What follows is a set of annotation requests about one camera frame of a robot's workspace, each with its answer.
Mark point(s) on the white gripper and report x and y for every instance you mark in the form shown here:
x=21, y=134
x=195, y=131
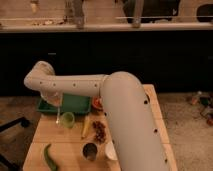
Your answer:
x=53, y=98

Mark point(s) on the silver fork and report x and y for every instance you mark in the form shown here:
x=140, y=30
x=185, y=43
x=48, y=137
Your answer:
x=58, y=115

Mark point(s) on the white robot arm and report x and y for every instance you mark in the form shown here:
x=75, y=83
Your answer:
x=132, y=125

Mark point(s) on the green plastic tray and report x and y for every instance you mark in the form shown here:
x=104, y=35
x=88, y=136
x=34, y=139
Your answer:
x=79, y=105

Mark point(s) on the green plastic cup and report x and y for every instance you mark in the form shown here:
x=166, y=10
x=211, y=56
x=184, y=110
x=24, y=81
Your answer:
x=67, y=119

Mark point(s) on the yellow banana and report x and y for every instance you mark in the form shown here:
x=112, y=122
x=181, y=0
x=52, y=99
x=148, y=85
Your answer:
x=86, y=126

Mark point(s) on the black chair base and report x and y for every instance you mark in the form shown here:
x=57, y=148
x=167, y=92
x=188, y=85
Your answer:
x=22, y=121

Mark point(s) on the brown dried fruit cluster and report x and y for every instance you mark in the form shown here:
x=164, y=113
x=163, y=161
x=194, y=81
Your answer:
x=100, y=134

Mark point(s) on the silver metal cup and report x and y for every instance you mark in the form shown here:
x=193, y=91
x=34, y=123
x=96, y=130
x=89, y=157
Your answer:
x=90, y=151

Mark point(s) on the white bowl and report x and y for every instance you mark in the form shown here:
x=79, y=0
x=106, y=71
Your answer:
x=110, y=151

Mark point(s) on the black office chair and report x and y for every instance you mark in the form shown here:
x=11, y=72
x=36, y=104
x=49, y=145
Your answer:
x=153, y=10

